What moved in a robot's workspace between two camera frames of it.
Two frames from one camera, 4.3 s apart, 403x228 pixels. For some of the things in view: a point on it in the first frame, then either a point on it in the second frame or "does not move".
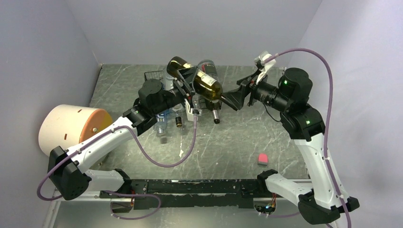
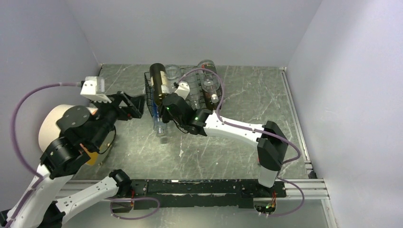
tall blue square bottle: x=161 y=123 does not move
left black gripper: x=186 y=92 to x=139 y=101
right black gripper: x=237 y=97 to x=165 y=115
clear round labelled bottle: x=208 y=67 does not move
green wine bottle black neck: x=205 y=85 to x=159 y=81
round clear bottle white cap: x=167 y=80 to x=173 y=71
